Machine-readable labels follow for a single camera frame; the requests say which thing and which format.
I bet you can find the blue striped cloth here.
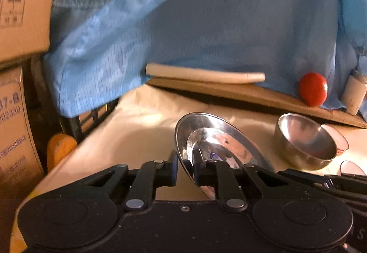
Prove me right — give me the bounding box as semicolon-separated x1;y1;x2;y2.
43;0;367;116

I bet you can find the cream tablecloth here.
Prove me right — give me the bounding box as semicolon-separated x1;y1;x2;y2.
8;84;367;253

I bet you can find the printed cardboard box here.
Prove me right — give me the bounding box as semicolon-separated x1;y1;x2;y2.
0;66;45;199

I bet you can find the large cardboard box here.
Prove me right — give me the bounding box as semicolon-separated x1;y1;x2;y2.
0;0;64;70

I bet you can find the stainless steel bowl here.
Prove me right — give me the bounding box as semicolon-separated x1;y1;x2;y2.
275;113;338;171

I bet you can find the wooden cutting board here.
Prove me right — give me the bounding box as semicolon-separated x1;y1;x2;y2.
146;78;367;129

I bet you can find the black plastic crate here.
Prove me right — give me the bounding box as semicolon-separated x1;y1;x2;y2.
31;55;120;145

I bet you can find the orange rounded object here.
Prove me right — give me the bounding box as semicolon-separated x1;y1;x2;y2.
47;132;78;172

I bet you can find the stainless steel plate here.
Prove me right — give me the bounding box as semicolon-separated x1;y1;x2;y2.
174;112;276;202

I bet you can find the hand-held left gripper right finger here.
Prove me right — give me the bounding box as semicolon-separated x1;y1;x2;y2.
192;148;291;212

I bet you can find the white cylindrical bottle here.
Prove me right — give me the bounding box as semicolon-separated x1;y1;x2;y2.
341;69;367;116

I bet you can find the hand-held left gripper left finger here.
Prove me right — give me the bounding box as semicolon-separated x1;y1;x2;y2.
78;150;180;211

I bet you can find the red tomato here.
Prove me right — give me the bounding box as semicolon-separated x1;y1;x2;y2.
298;72;328;107

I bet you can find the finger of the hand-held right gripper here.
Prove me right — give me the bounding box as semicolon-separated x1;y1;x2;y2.
277;169;334;190

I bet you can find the white rolling pin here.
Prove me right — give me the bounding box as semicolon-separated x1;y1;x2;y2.
146;63;266;85

